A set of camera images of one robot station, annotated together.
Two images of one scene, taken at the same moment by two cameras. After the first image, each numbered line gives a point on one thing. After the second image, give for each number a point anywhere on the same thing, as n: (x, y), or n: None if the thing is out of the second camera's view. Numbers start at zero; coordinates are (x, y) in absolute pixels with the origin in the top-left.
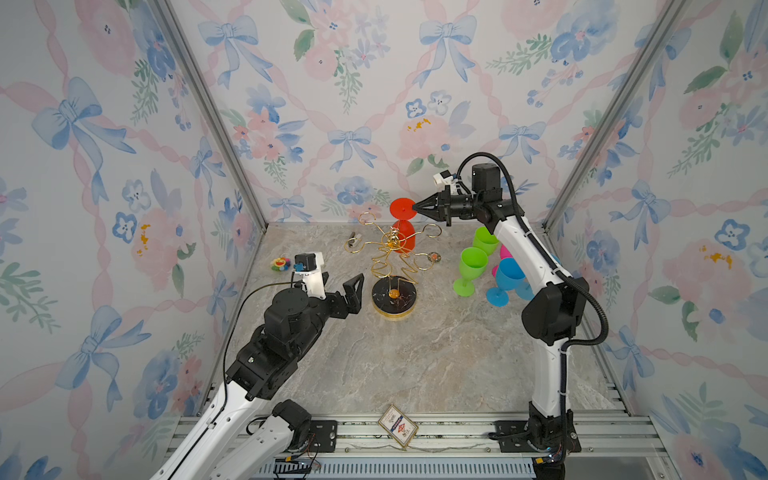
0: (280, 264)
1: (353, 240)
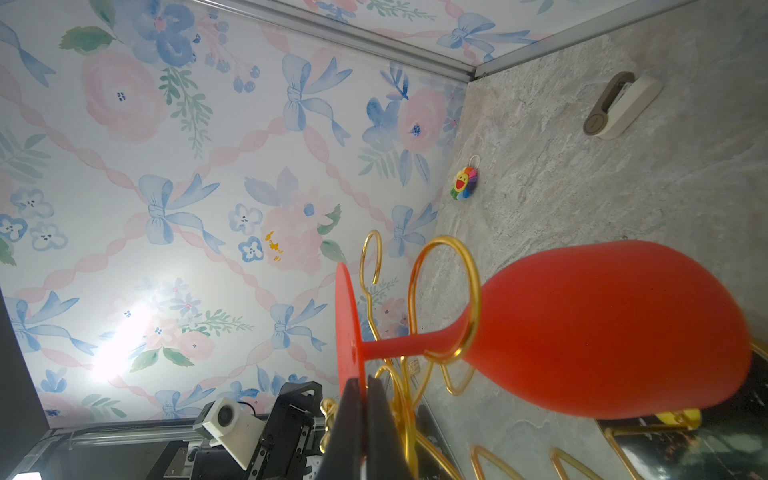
0: (465, 180)
1: (622, 103)
